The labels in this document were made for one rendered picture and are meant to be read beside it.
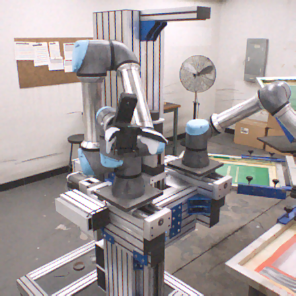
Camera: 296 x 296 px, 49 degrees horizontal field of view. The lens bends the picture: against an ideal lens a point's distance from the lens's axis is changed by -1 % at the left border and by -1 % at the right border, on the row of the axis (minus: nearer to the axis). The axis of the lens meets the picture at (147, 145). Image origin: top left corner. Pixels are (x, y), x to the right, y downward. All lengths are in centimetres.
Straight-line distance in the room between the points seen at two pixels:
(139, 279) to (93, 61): 129
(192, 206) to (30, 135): 325
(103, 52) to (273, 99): 77
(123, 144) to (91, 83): 44
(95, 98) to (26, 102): 330
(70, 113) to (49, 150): 60
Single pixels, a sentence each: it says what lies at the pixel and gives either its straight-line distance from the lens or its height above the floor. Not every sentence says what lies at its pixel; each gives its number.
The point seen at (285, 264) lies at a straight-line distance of 165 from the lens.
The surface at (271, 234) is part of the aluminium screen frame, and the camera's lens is 177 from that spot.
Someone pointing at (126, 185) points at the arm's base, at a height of 131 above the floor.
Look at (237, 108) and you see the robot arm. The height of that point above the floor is 156.
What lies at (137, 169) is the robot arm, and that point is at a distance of 139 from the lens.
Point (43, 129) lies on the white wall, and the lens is 470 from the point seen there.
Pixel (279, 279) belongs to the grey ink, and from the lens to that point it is 155.
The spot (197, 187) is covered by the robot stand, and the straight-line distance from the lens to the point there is 177.
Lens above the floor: 191
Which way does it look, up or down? 18 degrees down
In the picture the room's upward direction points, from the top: straight up
